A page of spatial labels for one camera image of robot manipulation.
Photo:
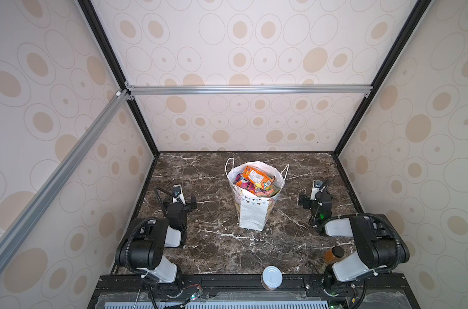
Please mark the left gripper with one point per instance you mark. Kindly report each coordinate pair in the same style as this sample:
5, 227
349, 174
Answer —
188, 208

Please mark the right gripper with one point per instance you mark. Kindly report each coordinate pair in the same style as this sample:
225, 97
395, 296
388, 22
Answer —
308, 206

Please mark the white paper bag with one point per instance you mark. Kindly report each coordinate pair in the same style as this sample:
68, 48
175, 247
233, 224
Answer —
253, 211

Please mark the orange snack packet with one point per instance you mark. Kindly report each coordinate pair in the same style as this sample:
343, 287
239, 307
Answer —
258, 178

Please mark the pink Fox's candy packet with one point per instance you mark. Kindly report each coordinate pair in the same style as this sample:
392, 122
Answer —
246, 184

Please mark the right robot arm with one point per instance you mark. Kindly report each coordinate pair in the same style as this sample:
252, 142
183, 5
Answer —
379, 247

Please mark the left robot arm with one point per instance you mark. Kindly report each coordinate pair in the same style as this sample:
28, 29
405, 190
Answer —
141, 250

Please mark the brown bottle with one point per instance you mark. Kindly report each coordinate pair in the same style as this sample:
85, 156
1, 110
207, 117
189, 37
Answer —
334, 255

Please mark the white round cap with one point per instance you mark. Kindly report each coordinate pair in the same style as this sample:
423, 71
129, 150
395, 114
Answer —
271, 278

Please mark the horizontal aluminium bar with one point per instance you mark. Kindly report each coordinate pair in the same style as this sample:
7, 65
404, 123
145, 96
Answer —
251, 89

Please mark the diagonal aluminium bar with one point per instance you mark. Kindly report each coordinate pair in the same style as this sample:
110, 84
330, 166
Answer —
38, 205

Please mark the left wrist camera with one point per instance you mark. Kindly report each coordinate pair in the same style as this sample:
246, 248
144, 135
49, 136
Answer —
177, 195

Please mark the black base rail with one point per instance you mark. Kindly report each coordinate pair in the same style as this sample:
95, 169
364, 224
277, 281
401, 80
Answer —
247, 291

